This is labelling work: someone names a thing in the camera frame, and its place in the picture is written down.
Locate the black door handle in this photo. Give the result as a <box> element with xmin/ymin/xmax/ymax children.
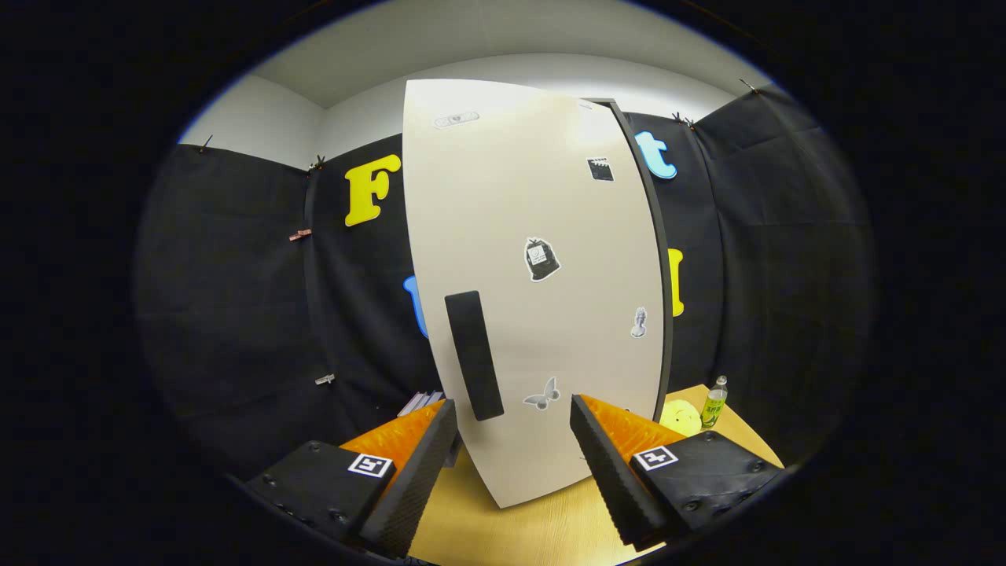
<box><xmin>444</xmin><ymin>290</ymin><xmax>505</xmax><ymax>422</ymax></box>

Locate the green drink bottle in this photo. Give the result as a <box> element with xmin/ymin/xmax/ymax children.
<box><xmin>701</xmin><ymin>376</ymin><xmax>729</xmax><ymax>429</ymax></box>

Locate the black backdrop cloth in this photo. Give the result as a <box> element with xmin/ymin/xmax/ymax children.
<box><xmin>134</xmin><ymin>83</ymin><xmax>877</xmax><ymax>480</ymax></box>

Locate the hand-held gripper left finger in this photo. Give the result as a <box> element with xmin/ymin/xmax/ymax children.
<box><xmin>244</xmin><ymin>398</ymin><xmax>459</xmax><ymax>560</ymax></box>

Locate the beige shoe cabinet door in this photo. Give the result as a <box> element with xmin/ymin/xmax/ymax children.
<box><xmin>402</xmin><ymin>79</ymin><xmax>667</xmax><ymax>510</ymax></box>

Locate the grey shoe cabinet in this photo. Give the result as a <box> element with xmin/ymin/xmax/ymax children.
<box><xmin>586</xmin><ymin>97</ymin><xmax>675</xmax><ymax>421</ymax></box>

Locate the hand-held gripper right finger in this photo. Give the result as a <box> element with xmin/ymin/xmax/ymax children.
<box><xmin>570</xmin><ymin>393</ymin><xmax>787</xmax><ymax>551</ymax></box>

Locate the blue cover book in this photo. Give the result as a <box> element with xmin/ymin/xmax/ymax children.
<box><xmin>397</xmin><ymin>390</ymin><xmax>464</xmax><ymax>469</ymax></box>

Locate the yellow plush toy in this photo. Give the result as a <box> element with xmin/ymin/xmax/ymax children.
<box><xmin>659</xmin><ymin>399</ymin><xmax>703</xmax><ymax>437</ymax></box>

